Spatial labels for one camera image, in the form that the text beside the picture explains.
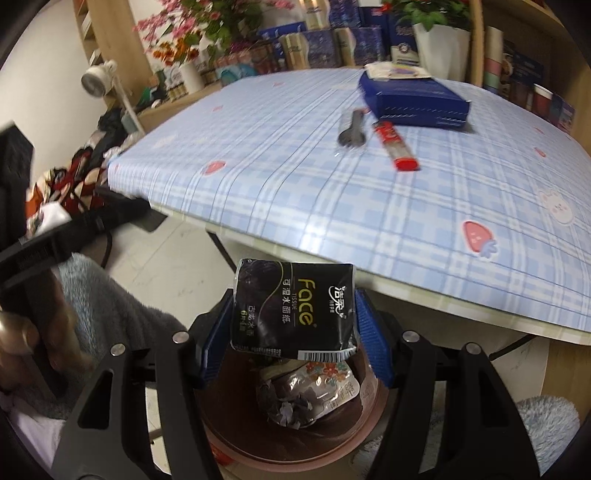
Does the brown cup white lid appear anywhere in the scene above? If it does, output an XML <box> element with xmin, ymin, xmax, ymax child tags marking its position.
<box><xmin>531</xmin><ymin>84</ymin><xmax>555</xmax><ymax>118</ymax></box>

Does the fluffy blue garment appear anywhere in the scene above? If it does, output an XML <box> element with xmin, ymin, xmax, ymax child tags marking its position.
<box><xmin>515</xmin><ymin>394</ymin><xmax>580</xmax><ymax>462</ymax></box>

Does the printed blanket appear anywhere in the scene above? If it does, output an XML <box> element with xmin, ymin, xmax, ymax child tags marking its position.
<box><xmin>25</xmin><ymin>134</ymin><xmax>121</xmax><ymax>232</ymax></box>

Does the wooden shelf unit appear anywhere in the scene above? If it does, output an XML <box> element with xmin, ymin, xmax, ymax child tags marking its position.
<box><xmin>466</xmin><ymin>0</ymin><xmax>591</xmax><ymax>139</ymax></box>

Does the printed plastic snack wrapper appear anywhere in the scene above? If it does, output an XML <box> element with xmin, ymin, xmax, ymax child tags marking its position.
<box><xmin>295</xmin><ymin>360</ymin><xmax>361</xmax><ymax>416</ymax></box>

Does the blue box white label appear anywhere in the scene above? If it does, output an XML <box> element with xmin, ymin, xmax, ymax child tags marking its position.
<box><xmin>388</xmin><ymin>11</ymin><xmax>419</xmax><ymax>65</ymax></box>

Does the person's left hand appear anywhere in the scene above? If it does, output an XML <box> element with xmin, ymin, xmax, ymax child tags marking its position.
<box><xmin>0</xmin><ymin>281</ymin><xmax>95</xmax><ymax>393</ymax></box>

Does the red chopstick packet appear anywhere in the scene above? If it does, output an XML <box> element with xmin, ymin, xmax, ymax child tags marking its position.
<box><xmin>372</xmin><ymin>121</ymin><xmax>422</xmax><ymax>172</ymax></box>

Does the plastic fork in clear wrapper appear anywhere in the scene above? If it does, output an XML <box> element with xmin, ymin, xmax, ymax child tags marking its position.
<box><xmin>335</xmin><ymin>108</ymin><xmax>370</xmax><ymax>155</ymax></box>

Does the wooden low cabinet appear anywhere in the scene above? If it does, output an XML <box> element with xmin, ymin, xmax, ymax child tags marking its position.
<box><xmin>136</xmin><ymin>69</ymin><xmax>241</xmax><ymax>132</ymax></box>

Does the brown paper cup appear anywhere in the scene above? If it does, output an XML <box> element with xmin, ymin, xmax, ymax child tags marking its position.
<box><xmin>512</xmin><ymin>80</ymin><xmax>533</xmax><ymax>109</ymax></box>

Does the black tissue pack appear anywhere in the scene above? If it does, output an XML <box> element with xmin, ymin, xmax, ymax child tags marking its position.
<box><xmin>229</xmin><ymin>258</ymin><xmax>358</xmax><ymax>361</ymax></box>

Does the small blue box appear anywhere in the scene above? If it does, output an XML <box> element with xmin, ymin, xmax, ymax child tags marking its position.
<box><xmin>556</xmin><ymin>95</ymin><xmax>578</xmax><ymax>134</ymax></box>

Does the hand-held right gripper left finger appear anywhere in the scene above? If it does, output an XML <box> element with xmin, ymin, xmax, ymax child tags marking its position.
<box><xmin>51</xmin><ymin>288</ymin><xmax>236</xmax><ymax>480</ymax></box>

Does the brown trash bin pink rim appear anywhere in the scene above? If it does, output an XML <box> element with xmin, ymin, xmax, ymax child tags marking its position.
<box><xmin>196</xmin><ymin>344</ymin><xmax>402</xmax><ymax>467</ymax></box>

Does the blue plaid tablecloth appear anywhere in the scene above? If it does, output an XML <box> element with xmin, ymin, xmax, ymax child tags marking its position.
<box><xmin>107</xmin><ymin>66</ymin><xmax>591</xmax><ymax>324</ymax></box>

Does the rose plant in white pot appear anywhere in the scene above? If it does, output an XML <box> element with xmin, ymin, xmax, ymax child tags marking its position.
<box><xmin>381</xmin><ymin>0</ymin><xmax>472</xmax><ymax>81</ymax></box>

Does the silver foil wrapper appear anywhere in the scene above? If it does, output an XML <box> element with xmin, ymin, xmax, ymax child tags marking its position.
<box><xmin>259</xmin><ymin>369</ymin><xmax>324</xmax><ymax>430</ymax></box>

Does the row of small bottles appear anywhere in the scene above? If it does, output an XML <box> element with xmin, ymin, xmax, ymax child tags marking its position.
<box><xmin>159</xmin><ymin>69</ymin><xmax>190</xmax><ymax>102</ymax></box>

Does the flower bouquet white ribbed vase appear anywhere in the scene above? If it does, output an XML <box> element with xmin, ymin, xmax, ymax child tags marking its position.
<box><xmin>134</xmin><ymin>0</ymin><xmax>264</xmax><ymax>90</ymax></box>

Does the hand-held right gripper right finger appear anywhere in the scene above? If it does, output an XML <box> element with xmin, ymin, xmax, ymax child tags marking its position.
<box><xmin>353</xmin><ymin>288</ymin><xmax>541</xmax><ymax>480</ymax></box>

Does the blue gold gift box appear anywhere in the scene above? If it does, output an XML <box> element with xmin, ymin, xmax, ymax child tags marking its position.
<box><xmin>335</xmin><ymin>26</ymin><xmax>386</xmax><ymax>65</ymax></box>
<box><xmin>279</xmin><ymin>31</ymin><xmax>335</xmax><ymax>70</ymax></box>
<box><xmin>302</xmin><ymin>0</ymin><xmax>361</xmax><ymax>29</ymax></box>

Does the black cloth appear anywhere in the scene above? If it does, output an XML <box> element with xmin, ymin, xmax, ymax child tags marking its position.
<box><xmin>97</xmin><ymin>108</ymin><xmax>134</xmax><ymax>139</ymax></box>

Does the dark blue flat box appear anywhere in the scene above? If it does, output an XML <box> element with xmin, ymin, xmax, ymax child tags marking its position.
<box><xmin>358</xmin><ymin>71</ymin><xmax>471</xmax><ymax>127</ymax></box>

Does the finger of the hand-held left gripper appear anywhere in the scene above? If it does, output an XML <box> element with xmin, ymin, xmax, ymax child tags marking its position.
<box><xmin>69</xmin><ymin>198</ymin><xmax>153</xmax><ymax>252</ymax></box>

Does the person's left forearm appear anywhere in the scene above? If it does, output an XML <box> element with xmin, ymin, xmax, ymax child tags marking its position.
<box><xmin>0</xmin><ymin>251</ymin><xmax>188</xmax><ymax>421</ymax></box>

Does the white desk fan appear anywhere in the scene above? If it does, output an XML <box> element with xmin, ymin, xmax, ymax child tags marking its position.
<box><xmin>81</xmin><ymin>59</ymin><xmax>144</xmax><ymax>134</ymax></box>

